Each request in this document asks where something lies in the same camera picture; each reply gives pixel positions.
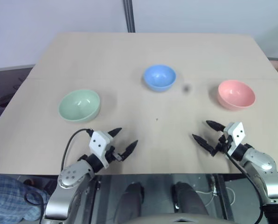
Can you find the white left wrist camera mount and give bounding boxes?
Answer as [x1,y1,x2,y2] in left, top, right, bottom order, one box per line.
[89,131,114,169]

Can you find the blue bowl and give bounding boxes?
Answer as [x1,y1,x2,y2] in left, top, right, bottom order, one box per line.
[143,64,177,93]

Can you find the green bowl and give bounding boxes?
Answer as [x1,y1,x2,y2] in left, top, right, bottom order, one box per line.
[57,89,101,124]

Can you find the blue plaid cloth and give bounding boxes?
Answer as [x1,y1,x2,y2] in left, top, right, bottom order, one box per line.
[0,174,51,223]

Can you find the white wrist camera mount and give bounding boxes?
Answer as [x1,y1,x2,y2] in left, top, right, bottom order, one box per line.
[89,131,114,169]
[223,121,245,157]

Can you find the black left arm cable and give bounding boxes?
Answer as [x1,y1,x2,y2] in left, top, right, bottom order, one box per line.
[60,128,94,174]

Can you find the pink red bowl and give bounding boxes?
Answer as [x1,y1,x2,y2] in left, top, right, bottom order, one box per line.
[217,79,257,111]

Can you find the thin white cable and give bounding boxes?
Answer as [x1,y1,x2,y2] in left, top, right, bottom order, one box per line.
[196,186,236,209]

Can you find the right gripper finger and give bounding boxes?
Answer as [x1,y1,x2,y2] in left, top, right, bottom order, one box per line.
[191,133,216,157]
[205,119,226,132]

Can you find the black cable loop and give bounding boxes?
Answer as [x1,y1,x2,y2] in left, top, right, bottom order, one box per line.
[23,190,45,221]

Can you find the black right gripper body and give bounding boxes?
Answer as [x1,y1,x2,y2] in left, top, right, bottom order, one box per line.
[213,131,233,155]

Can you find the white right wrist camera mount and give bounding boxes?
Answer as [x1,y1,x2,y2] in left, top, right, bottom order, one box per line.
[223,121,245,157]

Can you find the grey metal post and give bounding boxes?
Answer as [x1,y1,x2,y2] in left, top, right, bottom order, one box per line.
[123,0,136,33]

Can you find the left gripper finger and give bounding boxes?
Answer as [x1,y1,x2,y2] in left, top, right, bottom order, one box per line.
[108,127,123,139]
[121,140,139,161]

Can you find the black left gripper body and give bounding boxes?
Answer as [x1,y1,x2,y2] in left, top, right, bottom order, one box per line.
[105,145,127,164]

